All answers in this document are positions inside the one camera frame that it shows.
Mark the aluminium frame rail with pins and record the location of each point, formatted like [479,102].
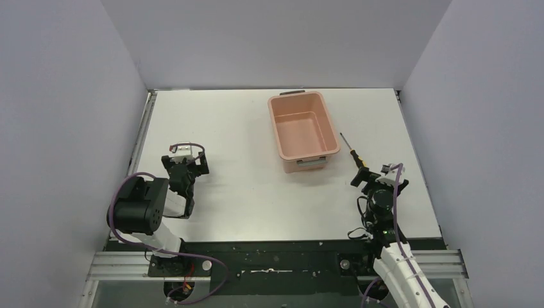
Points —
[132,266]

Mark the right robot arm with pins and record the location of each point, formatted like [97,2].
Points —
[391,256]

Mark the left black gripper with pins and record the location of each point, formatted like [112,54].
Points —
[183,162]

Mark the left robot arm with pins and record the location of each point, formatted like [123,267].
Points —
[141,205]

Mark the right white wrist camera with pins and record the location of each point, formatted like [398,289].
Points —
[392,174]

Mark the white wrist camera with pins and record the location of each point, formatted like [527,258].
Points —
[181,152]
[392,174]

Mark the pink plastic bin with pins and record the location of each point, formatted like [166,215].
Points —
[304,131]

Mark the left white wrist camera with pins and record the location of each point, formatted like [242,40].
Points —
[181,152]

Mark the yellow black screwdriver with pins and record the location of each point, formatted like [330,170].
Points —
[356,157]

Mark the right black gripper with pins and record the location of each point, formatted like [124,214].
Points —
[363,175]

